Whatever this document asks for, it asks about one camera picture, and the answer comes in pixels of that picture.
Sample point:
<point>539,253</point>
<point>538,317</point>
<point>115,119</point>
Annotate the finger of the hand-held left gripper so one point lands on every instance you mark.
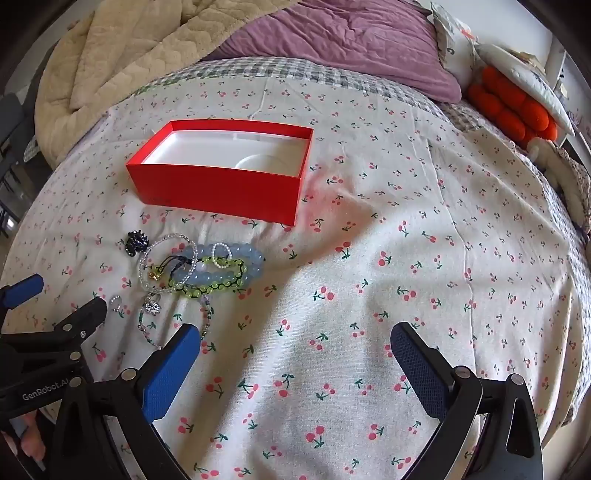
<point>83,318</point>
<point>23,286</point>

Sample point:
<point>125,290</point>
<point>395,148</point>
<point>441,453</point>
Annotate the beige fleece blanket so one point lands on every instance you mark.
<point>138,46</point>

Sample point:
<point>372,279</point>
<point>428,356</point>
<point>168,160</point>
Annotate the white shelf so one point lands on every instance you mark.
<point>565,69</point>

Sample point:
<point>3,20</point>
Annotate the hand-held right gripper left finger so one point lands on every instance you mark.
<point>171,369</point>

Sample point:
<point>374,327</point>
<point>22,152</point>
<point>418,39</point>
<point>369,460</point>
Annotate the red cardboard box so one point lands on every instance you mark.
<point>207,189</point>

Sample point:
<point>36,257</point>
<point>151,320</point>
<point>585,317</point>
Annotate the cherry print bedsheet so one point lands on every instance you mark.
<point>369,277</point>

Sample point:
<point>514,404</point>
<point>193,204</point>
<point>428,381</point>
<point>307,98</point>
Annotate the purple quilt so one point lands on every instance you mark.
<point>360,37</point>

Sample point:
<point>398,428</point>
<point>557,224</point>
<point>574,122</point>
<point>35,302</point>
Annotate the silver pendant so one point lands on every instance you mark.
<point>151,305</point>

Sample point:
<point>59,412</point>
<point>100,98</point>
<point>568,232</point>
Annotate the white quilted pillow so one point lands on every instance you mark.
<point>531,76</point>

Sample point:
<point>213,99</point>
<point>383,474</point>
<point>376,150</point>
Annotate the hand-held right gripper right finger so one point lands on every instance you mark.
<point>415,364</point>

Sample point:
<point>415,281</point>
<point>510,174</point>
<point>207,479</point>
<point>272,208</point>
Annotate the white plush toy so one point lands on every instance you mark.
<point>563,170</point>

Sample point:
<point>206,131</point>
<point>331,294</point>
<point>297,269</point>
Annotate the person's left hand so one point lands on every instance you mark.
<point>31,438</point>

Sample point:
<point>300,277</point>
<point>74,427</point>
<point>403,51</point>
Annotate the white floral pillow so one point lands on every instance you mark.
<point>455,46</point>

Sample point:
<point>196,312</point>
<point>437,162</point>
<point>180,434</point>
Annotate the dark chair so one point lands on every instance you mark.
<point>9,120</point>

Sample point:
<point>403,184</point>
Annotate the checked seat cushion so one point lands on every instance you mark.
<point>30,147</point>

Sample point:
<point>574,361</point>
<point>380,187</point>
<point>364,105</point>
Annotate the black hair claw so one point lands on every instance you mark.
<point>136,243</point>

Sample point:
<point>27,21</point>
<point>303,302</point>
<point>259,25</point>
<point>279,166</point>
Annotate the orange plush cushion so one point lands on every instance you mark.
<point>508,106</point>

